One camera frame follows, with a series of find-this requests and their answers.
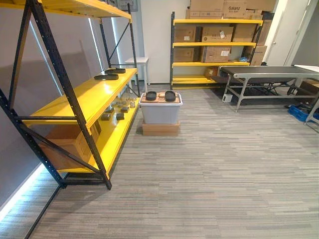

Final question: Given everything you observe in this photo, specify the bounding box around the large yellow black shelf rack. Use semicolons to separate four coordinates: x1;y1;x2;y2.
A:
0;0;141;191

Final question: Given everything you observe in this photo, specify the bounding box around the yellow black shelf rack with boxes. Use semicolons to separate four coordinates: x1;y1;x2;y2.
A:
170;11;264;90

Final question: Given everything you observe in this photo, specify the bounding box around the grey plastic storage bin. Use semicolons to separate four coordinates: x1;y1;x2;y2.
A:
139;92;183;125

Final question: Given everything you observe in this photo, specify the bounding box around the flat brown cardboard box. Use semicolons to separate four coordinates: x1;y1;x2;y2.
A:
142;120;180;136

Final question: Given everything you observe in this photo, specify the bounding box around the brown cardboard sheet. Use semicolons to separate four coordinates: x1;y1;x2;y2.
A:
140;93;181;104

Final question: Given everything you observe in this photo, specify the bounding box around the small white table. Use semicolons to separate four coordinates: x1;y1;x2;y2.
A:
124;57;150;87

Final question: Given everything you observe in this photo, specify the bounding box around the small cardboard box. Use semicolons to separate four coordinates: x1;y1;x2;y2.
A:
204;67;220;79

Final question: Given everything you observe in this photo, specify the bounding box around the large brown cardboard box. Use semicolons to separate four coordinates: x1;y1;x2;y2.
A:
38;124;100;170

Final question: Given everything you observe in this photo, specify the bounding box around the wide flat cardboard box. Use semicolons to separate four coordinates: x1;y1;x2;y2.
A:
185;9;223;20

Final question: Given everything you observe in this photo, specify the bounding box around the tall cardboard box blue print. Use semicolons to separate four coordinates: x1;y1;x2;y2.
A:
250;45;268;66

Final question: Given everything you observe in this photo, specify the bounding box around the grey conveyor belt table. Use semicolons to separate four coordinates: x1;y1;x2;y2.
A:
218;65;319;113

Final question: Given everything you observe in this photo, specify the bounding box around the plain brown cardboard box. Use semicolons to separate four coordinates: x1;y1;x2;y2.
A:
190;0;224;11
232;23;257;42

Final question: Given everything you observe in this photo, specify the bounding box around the Galanz cardboard box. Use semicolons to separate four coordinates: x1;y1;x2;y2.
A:
222;0;248;19

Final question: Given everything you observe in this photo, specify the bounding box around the blue plastic crate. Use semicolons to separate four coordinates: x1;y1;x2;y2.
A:
288;104;319;122

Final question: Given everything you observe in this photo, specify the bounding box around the white door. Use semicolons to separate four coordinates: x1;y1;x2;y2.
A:
263;0;311;67

